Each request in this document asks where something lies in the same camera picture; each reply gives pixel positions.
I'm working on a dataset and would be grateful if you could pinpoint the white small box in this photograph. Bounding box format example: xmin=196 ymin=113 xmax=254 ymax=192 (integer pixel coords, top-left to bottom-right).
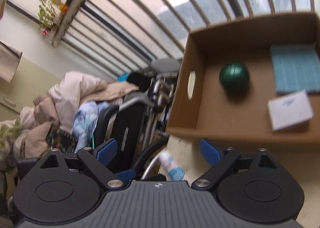
xmin=267 ymin=90 xmax=314 ymax=132

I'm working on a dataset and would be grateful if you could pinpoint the pink blue cream tube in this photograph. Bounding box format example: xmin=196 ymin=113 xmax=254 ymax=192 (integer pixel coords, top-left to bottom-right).
xmin=159 ymin=150 xmax=193 ymax=185

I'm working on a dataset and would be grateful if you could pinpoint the potted plant on sill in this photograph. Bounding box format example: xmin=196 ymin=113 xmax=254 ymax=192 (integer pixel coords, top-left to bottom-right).
xmin=37 ymin=0 xmax=68 ymax=36

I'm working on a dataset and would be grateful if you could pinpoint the dark green ball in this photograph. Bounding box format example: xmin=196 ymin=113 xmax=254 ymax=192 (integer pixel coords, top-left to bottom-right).
xmin=219 ymin=62 xmax=251 ymax=94

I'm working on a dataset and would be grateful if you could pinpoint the pile of clothes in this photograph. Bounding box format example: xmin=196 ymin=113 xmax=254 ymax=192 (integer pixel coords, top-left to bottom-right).
xmin=1 ymin=72 xmax=138 ymax=171

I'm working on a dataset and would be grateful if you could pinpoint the brown cardboard box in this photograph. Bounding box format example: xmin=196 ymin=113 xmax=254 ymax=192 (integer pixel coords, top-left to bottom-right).
xmin=167 ymin=12 xmax=319 ymax=149

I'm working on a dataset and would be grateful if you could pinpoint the teal striped cloth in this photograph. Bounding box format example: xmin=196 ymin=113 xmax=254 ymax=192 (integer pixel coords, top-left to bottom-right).
xmin=270 ymin=45 xmax=319 ymax=94

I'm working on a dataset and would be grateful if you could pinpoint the black wheelchair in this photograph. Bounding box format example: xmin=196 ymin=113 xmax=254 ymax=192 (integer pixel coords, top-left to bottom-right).
xmin=15 ymin=57 xmax=183 ymax=181

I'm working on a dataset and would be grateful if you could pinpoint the metal window railing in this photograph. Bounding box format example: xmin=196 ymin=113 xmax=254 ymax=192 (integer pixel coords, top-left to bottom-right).
xmin=4 ymin=0 xmax=320 ymax=82

